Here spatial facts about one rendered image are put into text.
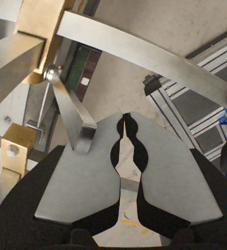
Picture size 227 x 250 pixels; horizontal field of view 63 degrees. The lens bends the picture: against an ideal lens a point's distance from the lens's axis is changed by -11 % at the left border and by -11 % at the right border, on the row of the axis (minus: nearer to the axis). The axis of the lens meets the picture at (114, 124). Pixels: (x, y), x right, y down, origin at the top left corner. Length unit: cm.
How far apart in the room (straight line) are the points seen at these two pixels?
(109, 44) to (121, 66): 91
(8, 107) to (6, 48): 44
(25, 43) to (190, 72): 19
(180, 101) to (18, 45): 91
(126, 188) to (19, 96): 38
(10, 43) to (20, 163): 23
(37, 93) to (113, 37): 27
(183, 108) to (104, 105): 47
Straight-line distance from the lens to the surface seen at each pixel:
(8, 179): 39
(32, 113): 50
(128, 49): 24
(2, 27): 55
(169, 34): 114
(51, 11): 23
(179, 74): 26
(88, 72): 42
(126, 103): 124
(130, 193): 40
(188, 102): 105
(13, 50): 19
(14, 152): 34
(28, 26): 24
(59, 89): 16
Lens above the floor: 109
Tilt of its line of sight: 57 degrees down
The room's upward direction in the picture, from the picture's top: 178 degrees counter-clockwise
